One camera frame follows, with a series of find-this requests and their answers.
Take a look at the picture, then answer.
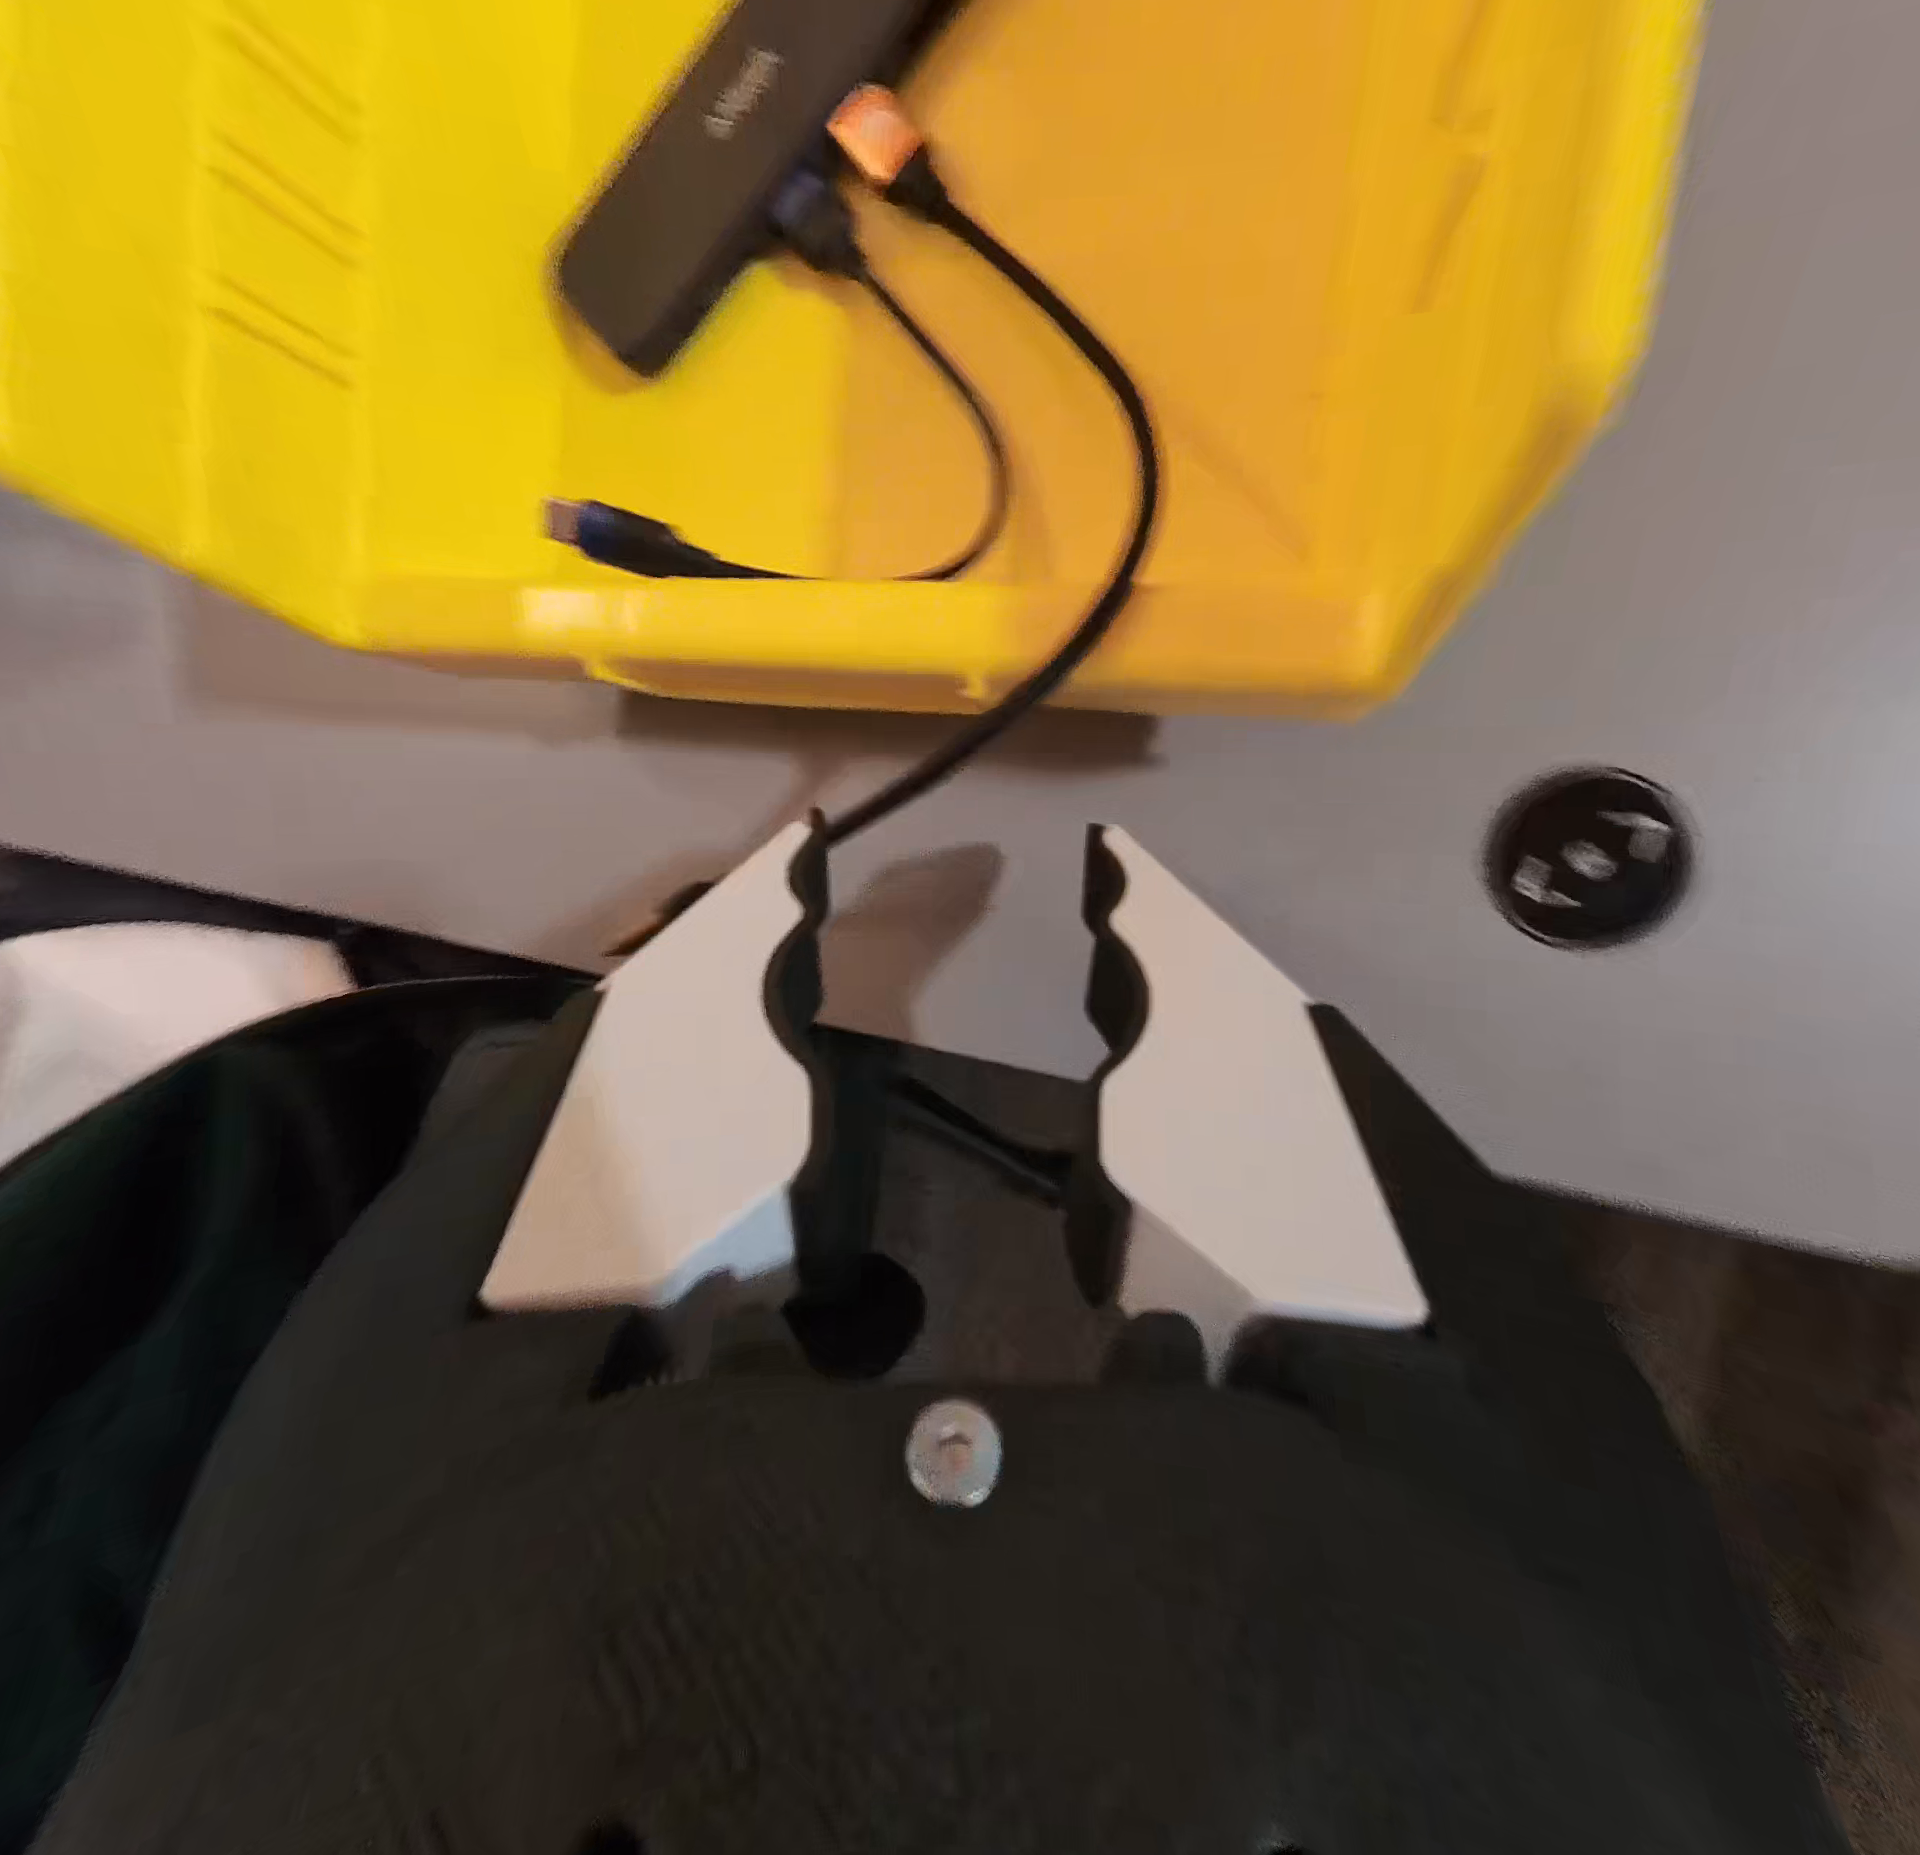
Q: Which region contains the black round desk grommet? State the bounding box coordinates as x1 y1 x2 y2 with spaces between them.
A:
1482 764 1697 948

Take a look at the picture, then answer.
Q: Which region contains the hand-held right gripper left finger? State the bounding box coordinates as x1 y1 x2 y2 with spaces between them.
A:
479 818 834 1314

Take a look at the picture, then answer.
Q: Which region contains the slim dark grey USB hub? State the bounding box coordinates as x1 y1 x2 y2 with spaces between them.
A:
553 0 984 379

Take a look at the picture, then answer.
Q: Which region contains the yellow plastic bin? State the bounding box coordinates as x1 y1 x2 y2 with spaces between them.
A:
0 0 1720 720

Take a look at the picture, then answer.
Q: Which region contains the blue plug USB cable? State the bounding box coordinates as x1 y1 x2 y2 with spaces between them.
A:
544 167 1009 585

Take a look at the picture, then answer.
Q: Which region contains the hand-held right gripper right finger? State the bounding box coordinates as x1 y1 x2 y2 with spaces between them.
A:
1067 824 1430 1378

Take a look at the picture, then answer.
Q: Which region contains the orange plug USB cable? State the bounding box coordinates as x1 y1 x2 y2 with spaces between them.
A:
810 81 1164 847

